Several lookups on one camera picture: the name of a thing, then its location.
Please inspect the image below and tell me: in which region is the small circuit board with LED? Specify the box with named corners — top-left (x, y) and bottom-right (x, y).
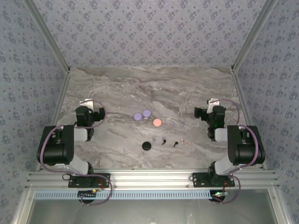
top-left (211, 190), bottom-right (228, 202)
top-left (78, 189), bottom-right (98, 198)

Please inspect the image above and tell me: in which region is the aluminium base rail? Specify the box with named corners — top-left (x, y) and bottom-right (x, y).
top-left (25, 169), bottom-right (280, 189)

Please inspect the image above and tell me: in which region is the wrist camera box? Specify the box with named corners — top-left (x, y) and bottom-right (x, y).
top-left (206, 98), bottom-right (221, 112)
top-left (80, 99), bottom-right (94, 111)

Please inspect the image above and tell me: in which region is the aluminium frame post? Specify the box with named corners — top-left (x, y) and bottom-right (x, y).
top-left (230, 0), bottom-right (279, 73)
top-left (23, 0), bottom-right (71, 73)

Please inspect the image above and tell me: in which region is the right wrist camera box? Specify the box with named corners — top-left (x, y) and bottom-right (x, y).
top-left (206, 98), bottom-right (221, 112)

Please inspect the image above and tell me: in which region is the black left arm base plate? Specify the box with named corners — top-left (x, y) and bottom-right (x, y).
top-left (68, 173), bottom-right (111, 188)

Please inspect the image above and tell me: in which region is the slotted pale blue cable duct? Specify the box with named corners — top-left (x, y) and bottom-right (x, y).
top-left (35, 190), bottom-right (217, 200)

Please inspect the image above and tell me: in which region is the grey metal sheet panel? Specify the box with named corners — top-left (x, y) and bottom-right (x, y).
top-left (28, 198), bottom-right (278, 224)

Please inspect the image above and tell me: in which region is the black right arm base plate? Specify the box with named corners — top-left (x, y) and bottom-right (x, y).
top-left (192, 172), bottom-right (235, 188)

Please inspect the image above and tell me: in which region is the aluminium table side rail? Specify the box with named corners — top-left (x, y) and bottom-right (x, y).
top-left (231, 67), bottom-right (267, 170)
top-left (35, 70), bottom-right (71, 171)

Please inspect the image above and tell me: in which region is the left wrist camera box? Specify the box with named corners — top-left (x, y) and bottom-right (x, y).
top-left (80, 99), bottom-right (94, 111)

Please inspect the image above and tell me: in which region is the purple earbud charging case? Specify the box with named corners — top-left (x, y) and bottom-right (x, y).
top-left (133, 109), bottom-right (152, 121)

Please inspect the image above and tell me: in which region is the aluminium lower frame leg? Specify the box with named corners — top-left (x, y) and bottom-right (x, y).
top-left (268, 189), bottom-right (292, 224)
top-left (11, 189), bottom-right (36, 224)

